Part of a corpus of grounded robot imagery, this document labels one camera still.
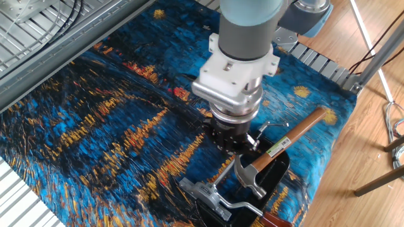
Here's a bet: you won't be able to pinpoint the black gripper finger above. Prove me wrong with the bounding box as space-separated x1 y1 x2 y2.
217 140 235 155
235 138 253 153

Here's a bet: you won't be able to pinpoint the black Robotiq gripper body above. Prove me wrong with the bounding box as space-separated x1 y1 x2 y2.
203 117 251 144

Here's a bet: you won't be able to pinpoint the chrome lever with red knob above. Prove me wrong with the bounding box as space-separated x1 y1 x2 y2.
217 195 293 227

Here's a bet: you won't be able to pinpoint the starry night painted tablecloth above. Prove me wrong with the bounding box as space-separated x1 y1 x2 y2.
0 0 357 227

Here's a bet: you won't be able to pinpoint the brown wooden leg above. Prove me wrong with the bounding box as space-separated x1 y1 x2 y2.
383 135 404 153
353 163 404 198

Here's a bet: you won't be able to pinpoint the thin white rod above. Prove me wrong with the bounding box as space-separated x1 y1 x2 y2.
348 0 395 103

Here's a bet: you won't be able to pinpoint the claw hammer with wooden handle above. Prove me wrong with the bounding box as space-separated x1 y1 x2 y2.
233 107 328 199

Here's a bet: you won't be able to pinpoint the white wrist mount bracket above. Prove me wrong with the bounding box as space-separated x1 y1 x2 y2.
200 33 281 98

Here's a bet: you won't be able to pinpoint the red and black floor cables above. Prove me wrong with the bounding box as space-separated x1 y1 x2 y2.
348 9 404 75

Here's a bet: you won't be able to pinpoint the grey wire bundle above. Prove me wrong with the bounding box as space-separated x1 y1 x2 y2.
383 100 404 171

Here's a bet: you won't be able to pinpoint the aluminium frame post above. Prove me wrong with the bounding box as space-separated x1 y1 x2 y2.
350 18 404 95

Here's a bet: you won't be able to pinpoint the grey aluminium frame beam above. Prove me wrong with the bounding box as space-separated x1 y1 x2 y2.
0 0 155 113

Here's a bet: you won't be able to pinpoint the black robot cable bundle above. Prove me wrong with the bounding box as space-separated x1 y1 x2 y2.
31 0 85 47

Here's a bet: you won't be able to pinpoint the silver mount plate pedestal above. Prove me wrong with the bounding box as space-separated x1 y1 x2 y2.
0 0 61 23

